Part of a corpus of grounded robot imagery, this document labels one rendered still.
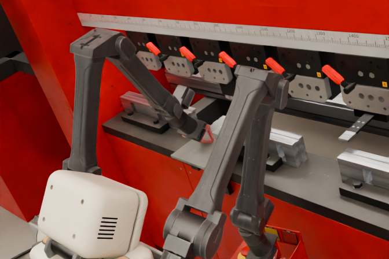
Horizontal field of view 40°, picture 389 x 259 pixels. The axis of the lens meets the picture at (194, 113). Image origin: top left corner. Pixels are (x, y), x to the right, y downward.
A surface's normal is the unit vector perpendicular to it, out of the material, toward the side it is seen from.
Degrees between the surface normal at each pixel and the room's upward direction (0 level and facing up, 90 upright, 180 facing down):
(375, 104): 90
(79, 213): 48
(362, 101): 90
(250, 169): 77
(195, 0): 90
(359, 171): 90
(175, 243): 41
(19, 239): 0
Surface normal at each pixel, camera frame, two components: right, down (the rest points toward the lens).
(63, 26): 0.65, 0.18
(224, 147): -0.34, -0.35
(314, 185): -0.29, -0.84
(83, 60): -0.52, 0.18
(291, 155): -0.70, 0.51
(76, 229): -0.69, -0.18
